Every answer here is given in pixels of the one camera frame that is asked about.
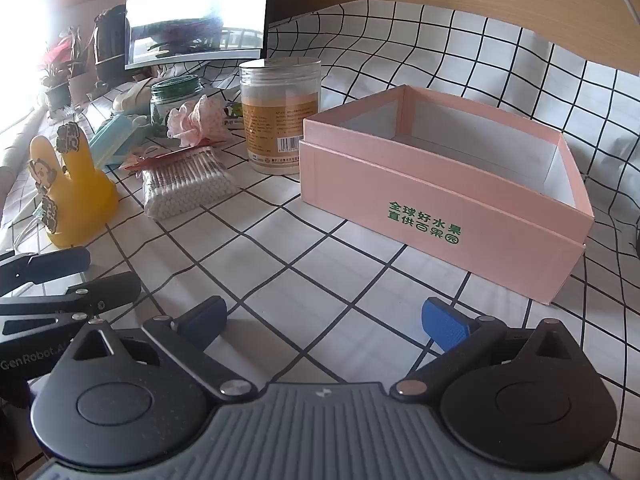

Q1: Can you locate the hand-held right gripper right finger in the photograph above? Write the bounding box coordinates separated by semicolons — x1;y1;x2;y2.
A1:
392;297;582;402

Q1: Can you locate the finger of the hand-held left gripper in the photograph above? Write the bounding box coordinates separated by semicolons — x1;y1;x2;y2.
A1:
0;272;143;337
0;246;92;297

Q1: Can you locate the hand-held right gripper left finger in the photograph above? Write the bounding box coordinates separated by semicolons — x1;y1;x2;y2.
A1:
71;296;259;402

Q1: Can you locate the blue cotton pad packet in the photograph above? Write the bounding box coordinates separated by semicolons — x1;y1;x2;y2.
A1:
89;114;149;170

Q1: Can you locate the pink cardboard box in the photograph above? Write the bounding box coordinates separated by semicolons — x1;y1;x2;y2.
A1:
298;85;596;306

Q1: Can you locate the yellow rabbit-shaped holder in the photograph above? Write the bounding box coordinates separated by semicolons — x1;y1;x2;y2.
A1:
29;122;120;249

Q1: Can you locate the checkered white tablecloth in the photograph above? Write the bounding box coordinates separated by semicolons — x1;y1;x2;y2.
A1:
0;0;640;480

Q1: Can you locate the cotton swab pack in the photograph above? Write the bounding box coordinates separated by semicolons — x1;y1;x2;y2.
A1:
122;146;239;221

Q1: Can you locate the potted plant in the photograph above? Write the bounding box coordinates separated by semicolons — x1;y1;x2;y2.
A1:
39;27;96;111

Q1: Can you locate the pink fabric scrunchie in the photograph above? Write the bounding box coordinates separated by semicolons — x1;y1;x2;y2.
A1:
166;95;229;149

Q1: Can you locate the green lidded jar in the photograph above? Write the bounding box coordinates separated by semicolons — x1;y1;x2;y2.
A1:
150;75;204;139

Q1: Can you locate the clear plastic jar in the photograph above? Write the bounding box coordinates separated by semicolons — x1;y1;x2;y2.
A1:
239;57;322;176

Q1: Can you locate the black computer monitor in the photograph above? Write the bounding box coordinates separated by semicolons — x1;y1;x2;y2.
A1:
124;0;271;70

